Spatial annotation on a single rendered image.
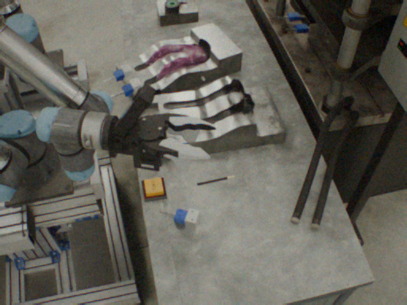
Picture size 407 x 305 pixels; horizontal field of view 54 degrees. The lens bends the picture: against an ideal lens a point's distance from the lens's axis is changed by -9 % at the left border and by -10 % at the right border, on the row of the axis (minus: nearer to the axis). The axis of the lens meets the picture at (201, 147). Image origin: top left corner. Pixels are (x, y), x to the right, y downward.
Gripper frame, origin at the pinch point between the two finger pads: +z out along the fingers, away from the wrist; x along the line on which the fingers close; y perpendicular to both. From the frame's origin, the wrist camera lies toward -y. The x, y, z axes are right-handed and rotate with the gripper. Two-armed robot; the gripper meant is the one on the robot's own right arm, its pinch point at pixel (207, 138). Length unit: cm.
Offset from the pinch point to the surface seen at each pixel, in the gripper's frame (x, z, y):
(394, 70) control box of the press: -73, 56, 21
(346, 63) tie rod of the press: -83, 41, 27
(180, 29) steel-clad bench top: -132, -34, 48
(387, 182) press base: -110, 90, 114
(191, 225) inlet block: -23, -7, 60
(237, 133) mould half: -58, 3, 49
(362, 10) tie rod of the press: -80, 41, 4
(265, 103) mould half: -79, 12, 49
